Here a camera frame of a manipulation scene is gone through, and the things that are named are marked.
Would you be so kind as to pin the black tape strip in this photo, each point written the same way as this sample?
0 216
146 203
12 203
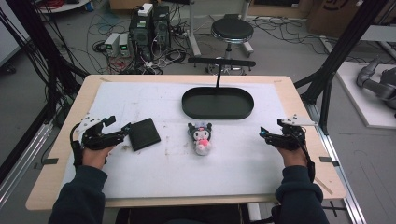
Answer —
49 161
328 160

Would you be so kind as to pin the grey power supply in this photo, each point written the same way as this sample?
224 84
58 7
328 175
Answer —
111 43
124 44

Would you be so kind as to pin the aluminium rail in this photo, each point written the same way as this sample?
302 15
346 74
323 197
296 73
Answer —
345 174
18 168

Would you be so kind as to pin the cardboard box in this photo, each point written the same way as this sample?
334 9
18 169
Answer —
333 15

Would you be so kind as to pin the black round stool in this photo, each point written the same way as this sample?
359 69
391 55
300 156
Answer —
232 29

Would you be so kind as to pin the black oval tray with stand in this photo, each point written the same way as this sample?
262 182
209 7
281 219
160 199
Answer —
218 104

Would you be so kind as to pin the black and pink plush toy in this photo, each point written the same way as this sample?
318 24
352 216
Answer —
201 138

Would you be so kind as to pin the white floor platform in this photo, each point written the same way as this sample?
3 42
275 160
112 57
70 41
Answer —
364 109

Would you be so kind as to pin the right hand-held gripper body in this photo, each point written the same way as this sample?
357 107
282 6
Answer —
289 140

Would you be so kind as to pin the wooden table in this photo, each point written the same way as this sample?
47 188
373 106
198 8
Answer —
67 140

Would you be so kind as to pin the person's left hand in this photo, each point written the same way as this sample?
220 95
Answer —
95 157

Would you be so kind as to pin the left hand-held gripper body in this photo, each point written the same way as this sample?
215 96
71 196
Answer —
96 138

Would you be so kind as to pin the black square wallet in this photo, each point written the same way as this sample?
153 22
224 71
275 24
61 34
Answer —
144 134

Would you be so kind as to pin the round white table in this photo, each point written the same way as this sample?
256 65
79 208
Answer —
67 6

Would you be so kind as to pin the white table mat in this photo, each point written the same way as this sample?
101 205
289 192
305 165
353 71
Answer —
174 174

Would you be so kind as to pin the white table leg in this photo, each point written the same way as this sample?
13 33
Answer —
193 34

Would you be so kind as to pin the black computer tower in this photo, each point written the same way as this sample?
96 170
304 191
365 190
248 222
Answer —
140 35
161 26

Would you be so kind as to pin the person's right hand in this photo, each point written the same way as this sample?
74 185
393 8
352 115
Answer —
292 158

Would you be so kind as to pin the black frame post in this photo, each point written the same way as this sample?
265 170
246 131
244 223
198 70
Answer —
43 46
342 46

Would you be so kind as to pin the white box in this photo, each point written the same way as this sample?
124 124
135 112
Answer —
145 9

